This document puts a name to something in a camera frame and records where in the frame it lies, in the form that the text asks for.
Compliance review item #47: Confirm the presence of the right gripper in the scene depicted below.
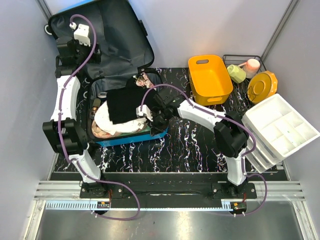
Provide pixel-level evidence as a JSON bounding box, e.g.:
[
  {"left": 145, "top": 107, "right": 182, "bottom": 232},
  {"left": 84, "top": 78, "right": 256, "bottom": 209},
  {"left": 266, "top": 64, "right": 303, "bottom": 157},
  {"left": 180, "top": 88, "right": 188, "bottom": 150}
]
[{"left": 145, "top": 107, "right": 172, "bottom": 138}]

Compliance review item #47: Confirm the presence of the blue fish-print suitcase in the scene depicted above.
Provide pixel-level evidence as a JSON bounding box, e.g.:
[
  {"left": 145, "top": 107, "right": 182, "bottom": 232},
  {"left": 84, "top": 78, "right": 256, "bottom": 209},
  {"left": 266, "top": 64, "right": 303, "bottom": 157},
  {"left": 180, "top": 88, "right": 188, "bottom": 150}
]
[{"left": 45, "top": 0, "right": 166, "bottom": 147}]

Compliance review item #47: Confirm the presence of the white garment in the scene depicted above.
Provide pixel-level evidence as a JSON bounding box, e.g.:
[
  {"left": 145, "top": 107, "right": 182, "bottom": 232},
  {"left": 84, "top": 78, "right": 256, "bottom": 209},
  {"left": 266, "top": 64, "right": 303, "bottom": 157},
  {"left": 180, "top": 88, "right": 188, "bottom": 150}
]
[{"left": 94, "top": 101, "right": 147, "bottom": 135}]

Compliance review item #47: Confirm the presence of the green white tie-dye cloth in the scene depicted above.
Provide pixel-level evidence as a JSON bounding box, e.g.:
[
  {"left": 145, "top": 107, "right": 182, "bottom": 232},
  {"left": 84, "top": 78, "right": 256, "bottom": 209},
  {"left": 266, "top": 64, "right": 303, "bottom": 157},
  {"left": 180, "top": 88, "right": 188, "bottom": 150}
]
[{"left": 119, "top": 125, "right": 150, "bottom": 137}]

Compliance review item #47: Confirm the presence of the pink floral patterned cloth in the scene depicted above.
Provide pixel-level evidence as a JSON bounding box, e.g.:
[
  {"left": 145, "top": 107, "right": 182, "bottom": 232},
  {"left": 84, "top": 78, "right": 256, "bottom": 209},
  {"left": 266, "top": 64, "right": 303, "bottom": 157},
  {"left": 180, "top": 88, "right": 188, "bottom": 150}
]
[{"left": 91, "top": 120, "right": 121, "bottom": 139}]

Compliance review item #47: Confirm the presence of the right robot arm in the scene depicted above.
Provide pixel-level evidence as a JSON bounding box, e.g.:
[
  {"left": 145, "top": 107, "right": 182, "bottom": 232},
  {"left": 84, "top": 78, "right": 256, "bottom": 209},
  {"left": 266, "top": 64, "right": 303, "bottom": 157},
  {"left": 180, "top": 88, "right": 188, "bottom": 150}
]
[{"left": 151, "top": 89, "right": 252, "bottom": 199}]

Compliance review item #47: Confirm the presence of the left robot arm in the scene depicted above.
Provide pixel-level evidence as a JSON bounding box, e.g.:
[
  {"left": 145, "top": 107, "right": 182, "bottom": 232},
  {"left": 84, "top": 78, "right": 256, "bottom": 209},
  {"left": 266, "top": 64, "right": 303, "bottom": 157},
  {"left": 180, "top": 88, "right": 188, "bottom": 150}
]
[{"left": 42, "top": 36, "right": 108, "bottom": 198}]

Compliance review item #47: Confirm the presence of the black floral print garment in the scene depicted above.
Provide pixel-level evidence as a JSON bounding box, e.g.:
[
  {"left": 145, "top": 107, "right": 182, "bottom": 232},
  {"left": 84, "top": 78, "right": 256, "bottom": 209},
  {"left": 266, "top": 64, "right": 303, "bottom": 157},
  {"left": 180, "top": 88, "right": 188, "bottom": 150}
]
[{"left": 125, "top": 73, "right": 155, "bottom": 90}]

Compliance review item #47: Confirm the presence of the orange plastic basket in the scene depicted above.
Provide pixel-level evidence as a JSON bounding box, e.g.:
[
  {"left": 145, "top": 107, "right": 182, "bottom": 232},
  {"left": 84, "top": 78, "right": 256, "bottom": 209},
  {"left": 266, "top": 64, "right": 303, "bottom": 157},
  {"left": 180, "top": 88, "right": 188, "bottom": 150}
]
[{"left": 188, "top": 54, "right": 233, "bottom": 106}]

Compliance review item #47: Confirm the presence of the green cup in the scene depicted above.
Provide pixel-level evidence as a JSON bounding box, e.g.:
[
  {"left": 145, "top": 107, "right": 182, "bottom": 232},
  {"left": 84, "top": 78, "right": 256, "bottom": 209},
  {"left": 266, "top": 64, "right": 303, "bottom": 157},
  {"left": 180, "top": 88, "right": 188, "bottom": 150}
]
[{"left": 227, "top": 64, "right": 247, "bottom": 84}]

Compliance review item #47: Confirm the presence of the pink cup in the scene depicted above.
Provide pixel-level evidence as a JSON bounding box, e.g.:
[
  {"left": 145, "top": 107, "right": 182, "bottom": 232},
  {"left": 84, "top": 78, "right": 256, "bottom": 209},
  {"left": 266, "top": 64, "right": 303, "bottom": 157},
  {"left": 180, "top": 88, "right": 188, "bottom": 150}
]
[{"left": 238, "top": 58, "right": 261, "bottom": 79}]

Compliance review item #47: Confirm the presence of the yellow plate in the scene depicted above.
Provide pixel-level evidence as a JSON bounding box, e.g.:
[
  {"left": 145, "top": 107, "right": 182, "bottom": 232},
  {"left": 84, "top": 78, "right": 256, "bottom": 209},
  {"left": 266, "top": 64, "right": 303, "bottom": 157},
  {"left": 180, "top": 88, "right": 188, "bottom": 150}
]
[{"left": 247, "top": 70, "right": 278, "bottom": 105}]

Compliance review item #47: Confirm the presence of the white drawer organizer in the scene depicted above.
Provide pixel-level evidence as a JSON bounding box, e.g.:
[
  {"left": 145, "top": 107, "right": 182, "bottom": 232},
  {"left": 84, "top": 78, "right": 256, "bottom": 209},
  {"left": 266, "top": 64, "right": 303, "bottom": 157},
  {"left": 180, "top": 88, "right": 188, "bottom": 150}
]
[{"left": 242, "top": 93, "right": 320, "bottom": 173}]

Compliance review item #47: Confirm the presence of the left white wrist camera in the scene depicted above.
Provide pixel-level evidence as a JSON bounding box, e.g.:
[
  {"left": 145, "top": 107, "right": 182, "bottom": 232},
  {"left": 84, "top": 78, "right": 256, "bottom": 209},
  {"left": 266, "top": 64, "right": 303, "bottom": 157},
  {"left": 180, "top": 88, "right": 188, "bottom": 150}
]
[{"left": 69, "top": 22, "right": 91, "bottom": 47}]

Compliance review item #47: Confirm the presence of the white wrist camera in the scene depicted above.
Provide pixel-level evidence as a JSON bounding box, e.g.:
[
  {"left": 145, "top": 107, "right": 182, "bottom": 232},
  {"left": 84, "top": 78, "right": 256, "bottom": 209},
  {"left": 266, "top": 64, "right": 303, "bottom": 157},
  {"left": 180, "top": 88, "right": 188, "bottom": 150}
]
[
  {"left": 136, "top": 104, "right": 153, "bottom": 122},
  {"left": 69, "top": 22, "right": 91, "bottom": 47}
]

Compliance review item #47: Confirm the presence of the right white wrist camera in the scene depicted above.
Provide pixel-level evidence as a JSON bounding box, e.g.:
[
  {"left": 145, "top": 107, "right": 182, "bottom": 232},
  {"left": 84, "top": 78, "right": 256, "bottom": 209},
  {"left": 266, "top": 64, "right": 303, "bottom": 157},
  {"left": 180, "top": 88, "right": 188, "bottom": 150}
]
[{"left": 136, "top": 104, "right": 153, "bottom": 122}]

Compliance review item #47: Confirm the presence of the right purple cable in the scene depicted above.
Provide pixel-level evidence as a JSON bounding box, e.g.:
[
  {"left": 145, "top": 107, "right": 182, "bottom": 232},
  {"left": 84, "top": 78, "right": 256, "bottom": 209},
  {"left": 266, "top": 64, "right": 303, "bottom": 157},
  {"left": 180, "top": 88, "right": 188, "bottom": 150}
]
[{"left": 139, "top": 83, "right": 268, "bottom": 217}]

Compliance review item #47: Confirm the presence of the purple cable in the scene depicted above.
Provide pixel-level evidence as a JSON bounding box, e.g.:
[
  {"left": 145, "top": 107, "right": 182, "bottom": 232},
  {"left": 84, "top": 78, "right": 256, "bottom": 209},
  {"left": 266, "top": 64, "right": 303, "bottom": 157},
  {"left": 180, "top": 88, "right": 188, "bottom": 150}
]
[
  {"left": 139, "top": 83, "right": 268, "bottom": 217},
  {"left": 56, "top": 14, "right": 141, "bottom": 221}
]

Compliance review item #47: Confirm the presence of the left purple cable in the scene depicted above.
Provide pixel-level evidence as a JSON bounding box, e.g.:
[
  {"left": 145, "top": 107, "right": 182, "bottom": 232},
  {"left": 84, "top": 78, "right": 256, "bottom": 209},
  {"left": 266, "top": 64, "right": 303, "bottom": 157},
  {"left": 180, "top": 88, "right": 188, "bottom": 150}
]
[{"left": 56, "top": 14, "right": 141, "bottom": 221}]

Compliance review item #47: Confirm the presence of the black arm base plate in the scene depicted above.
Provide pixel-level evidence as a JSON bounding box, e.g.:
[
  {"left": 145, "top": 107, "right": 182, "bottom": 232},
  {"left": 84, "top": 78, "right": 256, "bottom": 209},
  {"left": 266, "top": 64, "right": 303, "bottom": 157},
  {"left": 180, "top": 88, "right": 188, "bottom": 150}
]
[{"left": 80, "top": 172, "right": 257, "bottom": 209}]

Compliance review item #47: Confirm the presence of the black wire dish rack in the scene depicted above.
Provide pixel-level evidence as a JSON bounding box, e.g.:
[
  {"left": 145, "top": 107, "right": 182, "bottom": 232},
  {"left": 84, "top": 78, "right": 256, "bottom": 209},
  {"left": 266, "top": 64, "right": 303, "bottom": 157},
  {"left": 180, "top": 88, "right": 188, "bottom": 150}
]
[{"left": 222, "top": 54, "right": 267, "bottom": 114}]

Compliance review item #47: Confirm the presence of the aluminium rail frame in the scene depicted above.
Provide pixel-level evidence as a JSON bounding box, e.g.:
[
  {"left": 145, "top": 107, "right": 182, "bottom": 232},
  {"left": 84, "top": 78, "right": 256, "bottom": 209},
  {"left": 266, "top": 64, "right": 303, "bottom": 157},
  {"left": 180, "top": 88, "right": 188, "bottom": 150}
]
[{"left": 24, "top": 180, "right": 320, "bottom": 240}]

